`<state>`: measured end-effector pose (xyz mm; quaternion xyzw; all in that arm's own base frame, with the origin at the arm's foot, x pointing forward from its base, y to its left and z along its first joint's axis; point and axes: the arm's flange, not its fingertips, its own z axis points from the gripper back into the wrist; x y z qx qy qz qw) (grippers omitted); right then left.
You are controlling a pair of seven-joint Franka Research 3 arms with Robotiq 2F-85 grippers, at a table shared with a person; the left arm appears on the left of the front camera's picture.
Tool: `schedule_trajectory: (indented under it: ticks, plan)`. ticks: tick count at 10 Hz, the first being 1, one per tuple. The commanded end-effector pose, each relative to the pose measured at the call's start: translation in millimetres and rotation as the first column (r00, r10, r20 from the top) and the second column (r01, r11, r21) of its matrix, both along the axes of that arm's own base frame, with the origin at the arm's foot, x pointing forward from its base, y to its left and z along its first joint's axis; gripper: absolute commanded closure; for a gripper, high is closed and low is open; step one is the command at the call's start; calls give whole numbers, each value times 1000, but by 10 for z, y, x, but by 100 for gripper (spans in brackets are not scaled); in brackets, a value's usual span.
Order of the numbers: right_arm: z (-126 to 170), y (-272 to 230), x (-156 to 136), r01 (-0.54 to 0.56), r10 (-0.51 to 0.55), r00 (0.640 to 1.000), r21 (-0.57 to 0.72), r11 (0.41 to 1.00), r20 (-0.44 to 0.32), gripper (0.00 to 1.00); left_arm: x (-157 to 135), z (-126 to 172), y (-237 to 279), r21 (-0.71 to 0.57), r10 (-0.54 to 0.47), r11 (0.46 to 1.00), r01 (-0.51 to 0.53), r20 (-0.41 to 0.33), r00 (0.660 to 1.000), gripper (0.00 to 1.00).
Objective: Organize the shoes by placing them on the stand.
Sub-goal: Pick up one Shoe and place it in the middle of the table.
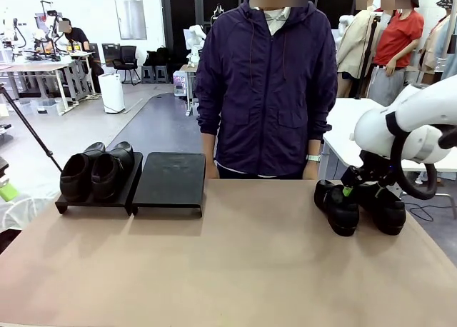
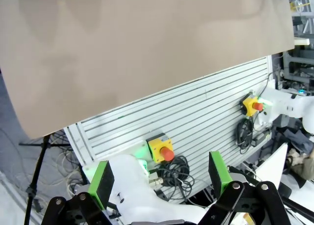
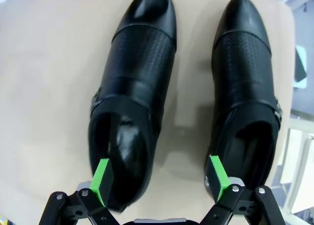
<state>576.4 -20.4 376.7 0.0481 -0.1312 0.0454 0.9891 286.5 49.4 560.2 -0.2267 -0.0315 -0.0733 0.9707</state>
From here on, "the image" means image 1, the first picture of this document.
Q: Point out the seated person in black shirt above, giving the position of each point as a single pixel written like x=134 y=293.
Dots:
x=76 y=36

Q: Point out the grey wall panel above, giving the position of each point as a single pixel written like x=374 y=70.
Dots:
x=131 y=20

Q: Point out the person in purple jacket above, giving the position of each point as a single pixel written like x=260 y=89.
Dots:
x=267 y=91

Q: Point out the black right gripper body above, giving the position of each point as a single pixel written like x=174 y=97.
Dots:
x=371 y=170

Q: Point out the clear plastic storage box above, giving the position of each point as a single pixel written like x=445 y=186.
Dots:
x=44 y=107

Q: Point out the black office chair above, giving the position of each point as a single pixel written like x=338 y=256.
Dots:
x=128 y=55

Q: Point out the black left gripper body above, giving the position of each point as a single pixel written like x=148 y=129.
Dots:
x=3 y=168

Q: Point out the white plastic cover cloth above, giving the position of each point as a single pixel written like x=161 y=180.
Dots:
x=21 y=212

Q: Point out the computer case with lights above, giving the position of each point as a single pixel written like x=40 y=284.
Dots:
x=180 y=84

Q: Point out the black backpack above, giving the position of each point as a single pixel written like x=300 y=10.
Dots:
x=157 y=57

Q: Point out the white table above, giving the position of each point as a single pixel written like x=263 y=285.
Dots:
x=342 y=127

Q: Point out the white wristwatch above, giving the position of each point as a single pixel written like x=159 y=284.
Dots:
x=313 y=158

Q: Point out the figure in red shirt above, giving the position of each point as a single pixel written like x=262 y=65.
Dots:
x=396 y=38

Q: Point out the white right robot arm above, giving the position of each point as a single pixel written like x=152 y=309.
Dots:
x=378 y=127

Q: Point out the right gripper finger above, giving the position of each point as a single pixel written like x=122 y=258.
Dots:
x=380 y=192
x=347 y=190

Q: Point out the black shoe with metal buckle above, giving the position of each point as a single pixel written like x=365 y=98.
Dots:
x=107 y=177

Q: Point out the person's right hand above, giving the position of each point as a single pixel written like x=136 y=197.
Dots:
x=212 y=170

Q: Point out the grey stool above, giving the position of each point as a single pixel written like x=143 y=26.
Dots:
x=161 y=73
x=147 y=73

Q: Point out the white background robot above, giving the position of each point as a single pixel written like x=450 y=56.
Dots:
x=195 y=38

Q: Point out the person's left hand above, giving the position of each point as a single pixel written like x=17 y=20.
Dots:
x=310 y=170

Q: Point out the white air purifier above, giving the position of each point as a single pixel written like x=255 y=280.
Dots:
x=111 y=95

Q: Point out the person's right forearm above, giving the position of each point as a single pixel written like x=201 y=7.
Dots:
x=209 y=146

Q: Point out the person's left forearm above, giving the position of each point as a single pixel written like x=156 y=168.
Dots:
x=313 y=148

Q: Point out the mannequin with patterned hat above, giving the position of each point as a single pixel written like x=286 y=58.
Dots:
x=437 y=45

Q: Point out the white top workbench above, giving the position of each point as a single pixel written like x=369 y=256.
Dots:
x=32 y=67

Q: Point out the mannequin in beige coat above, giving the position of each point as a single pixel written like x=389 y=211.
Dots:
x=357 y=45

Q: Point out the black shoe stand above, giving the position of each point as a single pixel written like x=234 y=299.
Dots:
x=171 y=180
x=128 y=191

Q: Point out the black leather dress shoe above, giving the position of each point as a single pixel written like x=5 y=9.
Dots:
x=339 y=209
x=73 y=180
x=387 y=212

